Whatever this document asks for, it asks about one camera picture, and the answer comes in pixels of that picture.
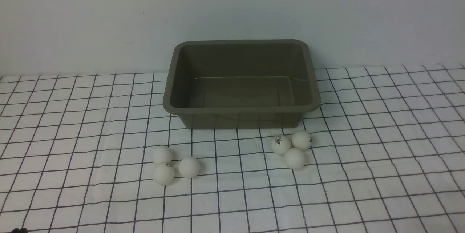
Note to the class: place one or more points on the white printed ball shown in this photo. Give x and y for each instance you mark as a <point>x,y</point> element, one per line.
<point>302,140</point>
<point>280,144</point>

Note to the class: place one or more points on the olive green plastic bin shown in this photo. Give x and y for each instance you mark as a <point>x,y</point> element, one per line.
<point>241,84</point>

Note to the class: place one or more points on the white black-grid tablecloth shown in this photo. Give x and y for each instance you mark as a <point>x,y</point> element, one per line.
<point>387,156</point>

